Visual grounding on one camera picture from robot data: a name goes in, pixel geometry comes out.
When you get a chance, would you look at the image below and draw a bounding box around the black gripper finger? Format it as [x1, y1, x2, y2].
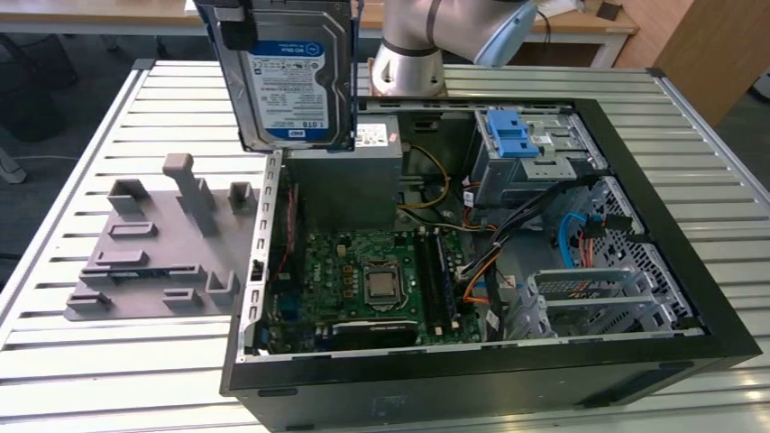
[213, 0, 260, 51]

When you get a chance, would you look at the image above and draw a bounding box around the hard disk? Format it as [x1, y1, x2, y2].
[193, 0, 364, 155]

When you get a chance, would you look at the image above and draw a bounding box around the metal disk bay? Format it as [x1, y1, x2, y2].
[508, 265, 693, 340]

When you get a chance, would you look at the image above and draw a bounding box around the wooden desk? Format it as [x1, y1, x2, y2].
[0, 0, 643, 64]

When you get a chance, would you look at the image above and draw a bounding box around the black office chair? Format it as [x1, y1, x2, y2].
[0, 33, 81, 142]

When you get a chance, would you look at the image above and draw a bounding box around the grey Dell power supply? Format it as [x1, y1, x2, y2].
[282, 115, 405, 232]

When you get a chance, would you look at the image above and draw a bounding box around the grey parts rack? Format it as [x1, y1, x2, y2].
[66, 152, 266, 324]

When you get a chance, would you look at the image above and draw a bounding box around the blue drive cage latch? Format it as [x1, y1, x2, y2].
[488, 109, 542, 159]

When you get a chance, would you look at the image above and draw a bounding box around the metal drive cage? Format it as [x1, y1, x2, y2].
[472, 107, 607, 209]

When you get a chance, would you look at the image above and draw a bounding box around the RAM stick in rack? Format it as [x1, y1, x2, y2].
[111, 269, 198, 278]

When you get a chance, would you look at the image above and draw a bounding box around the green motherboard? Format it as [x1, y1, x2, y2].
[264, 227, 484, 353]

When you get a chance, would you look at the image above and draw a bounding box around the silver CPU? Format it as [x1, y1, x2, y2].
[365, 272, 400, 299]

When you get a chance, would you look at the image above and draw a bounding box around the RAM stick in slot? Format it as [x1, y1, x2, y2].
[434, 227, 462, 330]

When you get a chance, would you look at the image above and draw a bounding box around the black graphics card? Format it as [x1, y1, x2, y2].
[329, 318, 421, 349]

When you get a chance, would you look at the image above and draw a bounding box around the wooden cabinet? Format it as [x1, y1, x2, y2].
[613, 0, 770, 128]

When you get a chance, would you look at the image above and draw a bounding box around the black open PC case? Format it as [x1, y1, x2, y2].
[220, 94, 764, 430]

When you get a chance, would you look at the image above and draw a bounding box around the yellow wire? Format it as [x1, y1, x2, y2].
[400, 143, 453, 211]

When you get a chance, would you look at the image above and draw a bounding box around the blue data wire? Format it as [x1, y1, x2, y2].
[557, 212, 604, 272]

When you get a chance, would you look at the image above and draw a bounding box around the orange power wire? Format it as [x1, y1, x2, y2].
[577, 216, 635, 292]

